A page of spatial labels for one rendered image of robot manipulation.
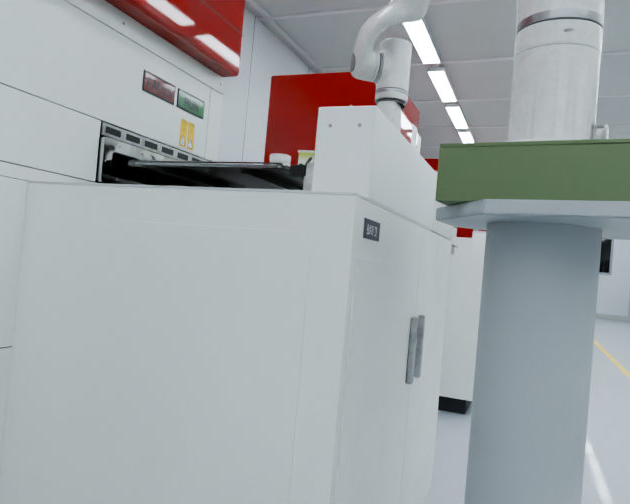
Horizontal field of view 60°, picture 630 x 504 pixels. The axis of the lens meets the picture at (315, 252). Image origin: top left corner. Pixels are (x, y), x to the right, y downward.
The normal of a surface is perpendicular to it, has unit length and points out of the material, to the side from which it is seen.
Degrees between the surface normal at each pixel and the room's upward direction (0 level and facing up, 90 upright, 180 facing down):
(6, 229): 90
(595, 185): 90
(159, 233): 90
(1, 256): 90
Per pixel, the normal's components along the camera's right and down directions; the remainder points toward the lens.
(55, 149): 0.92, 0.07
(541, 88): -0.63, -0.04
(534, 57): -0.78, -0.06
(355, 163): -0.37, -0.05
